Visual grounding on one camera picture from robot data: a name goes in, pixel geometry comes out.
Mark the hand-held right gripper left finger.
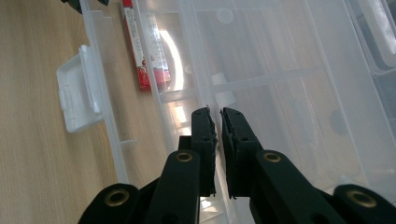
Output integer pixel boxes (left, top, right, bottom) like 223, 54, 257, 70
177, 106, 218, 198

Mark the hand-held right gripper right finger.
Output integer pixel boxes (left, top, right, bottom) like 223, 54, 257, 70
219, 106, 265, 200

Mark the clear plastic storage box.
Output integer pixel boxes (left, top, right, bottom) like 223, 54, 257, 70
55, 0, 396, 224

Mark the red and white packet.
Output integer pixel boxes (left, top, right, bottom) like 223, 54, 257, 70
120, 0, 173, 92

